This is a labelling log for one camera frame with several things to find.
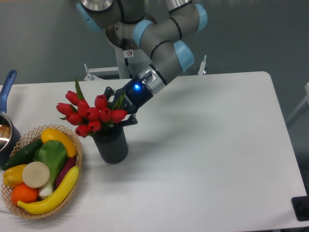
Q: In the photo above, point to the black device at edge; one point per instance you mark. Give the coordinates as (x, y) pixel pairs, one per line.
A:
(301, 207)

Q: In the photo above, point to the woven wicker basket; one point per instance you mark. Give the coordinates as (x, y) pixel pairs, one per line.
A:
(29, 137)

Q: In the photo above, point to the yellow bell pepper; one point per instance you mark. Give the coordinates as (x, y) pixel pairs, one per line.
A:
(12, 177)

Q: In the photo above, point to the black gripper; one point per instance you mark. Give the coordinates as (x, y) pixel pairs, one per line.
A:
(136, 95)

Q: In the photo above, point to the blue handled saucepan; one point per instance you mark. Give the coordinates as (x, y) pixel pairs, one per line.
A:
(9, 135)

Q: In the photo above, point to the white frame at right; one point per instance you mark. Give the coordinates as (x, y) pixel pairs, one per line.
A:
(299, 110)

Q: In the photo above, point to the green bok choy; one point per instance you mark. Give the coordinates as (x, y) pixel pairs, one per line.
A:
(53, 154)

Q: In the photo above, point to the purple sweet potato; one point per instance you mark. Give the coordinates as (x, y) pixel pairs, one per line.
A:
(71, 162)

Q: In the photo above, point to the orange fruit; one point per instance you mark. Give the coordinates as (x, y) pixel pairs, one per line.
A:
(24, 193)

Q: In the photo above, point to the beige round disc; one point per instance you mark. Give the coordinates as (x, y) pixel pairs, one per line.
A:
(35, 174)

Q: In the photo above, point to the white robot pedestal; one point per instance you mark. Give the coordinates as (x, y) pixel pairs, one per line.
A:
(125, 65)

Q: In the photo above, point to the yellow banana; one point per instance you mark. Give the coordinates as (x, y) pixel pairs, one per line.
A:
(56, 198)

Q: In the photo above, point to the red tulip bouquet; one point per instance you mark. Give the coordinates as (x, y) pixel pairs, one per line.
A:
(90, 119)

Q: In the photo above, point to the yellow squash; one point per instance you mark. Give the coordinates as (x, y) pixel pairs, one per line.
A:
(55, 134)

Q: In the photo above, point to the dark green cucumber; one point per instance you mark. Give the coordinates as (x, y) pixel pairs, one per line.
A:
(24, 155)

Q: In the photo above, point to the dark grey ribbed vase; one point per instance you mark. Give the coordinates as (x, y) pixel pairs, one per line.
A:
(111, 144)

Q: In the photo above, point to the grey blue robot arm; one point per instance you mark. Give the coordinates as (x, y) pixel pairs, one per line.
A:
(107, 12)

